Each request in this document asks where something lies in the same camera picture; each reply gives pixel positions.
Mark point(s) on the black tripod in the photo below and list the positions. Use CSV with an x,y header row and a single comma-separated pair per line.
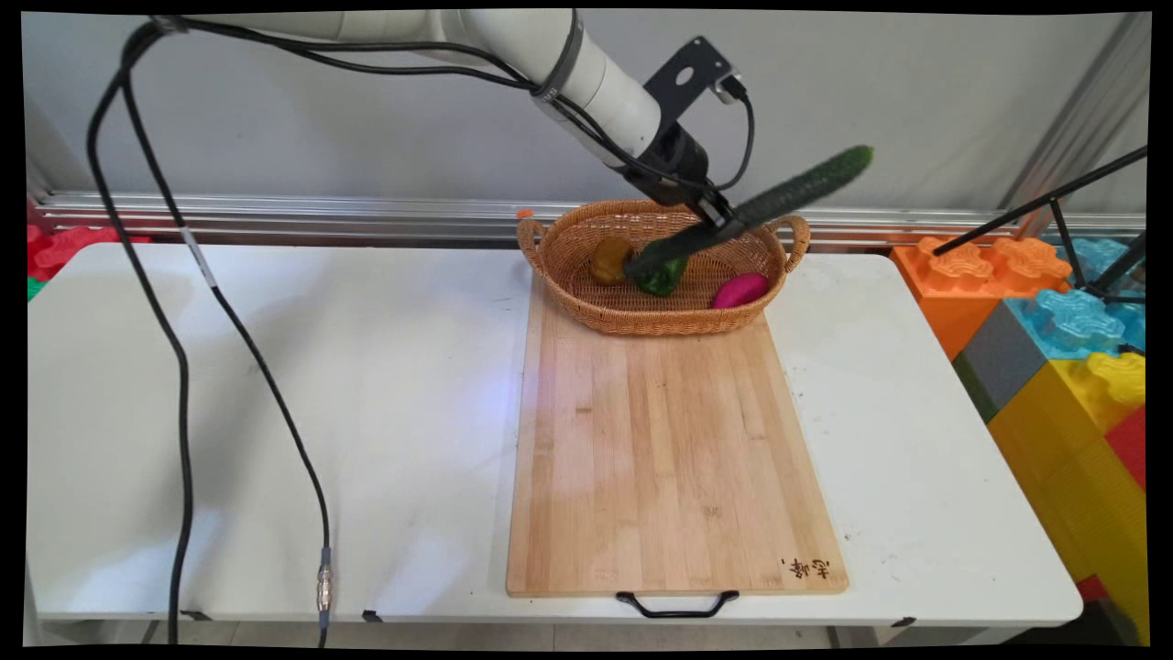
x,y
1063,194

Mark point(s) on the yellow brown vegetable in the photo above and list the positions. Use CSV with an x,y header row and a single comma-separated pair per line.
x,y
609,261

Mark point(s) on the woven wicker basket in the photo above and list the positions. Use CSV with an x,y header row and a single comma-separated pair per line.
x,y
641,316

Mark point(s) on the aluminium rail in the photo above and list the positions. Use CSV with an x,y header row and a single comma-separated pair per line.
x,y
321,215

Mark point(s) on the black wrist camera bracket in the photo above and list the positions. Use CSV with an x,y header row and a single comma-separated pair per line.
x,y
685,78

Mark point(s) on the red toy block behind table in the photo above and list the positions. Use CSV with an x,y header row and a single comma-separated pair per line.
x,y
64,247

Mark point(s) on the light blue toy block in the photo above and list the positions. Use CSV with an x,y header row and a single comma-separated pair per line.
x,y
1072,316

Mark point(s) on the wooden cutting board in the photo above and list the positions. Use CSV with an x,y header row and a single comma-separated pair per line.
x,y
660,440

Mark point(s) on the long dark green cucumber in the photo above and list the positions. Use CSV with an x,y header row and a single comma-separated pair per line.
x,y
788,195

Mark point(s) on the magenta eggplant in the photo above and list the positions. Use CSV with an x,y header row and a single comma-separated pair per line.
x,y
740,291

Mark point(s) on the orange toy block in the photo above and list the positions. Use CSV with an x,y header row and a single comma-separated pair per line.
x,y
953,284

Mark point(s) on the green bell pepper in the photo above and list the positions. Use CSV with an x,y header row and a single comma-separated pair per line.
x,y
664,277

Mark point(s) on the red toy block beside yellow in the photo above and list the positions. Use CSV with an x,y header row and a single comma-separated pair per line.
x,y
1129,445

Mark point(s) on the green toy block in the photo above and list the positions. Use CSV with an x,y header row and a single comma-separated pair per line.
x,y
33,290

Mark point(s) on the grey toy block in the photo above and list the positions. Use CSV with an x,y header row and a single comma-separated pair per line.
x,y
999,353

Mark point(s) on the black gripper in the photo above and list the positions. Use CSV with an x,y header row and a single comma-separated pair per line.
x,y
674,165

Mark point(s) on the diagonal aluminium post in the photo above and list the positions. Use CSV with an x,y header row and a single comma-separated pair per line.
x,y
1081,119

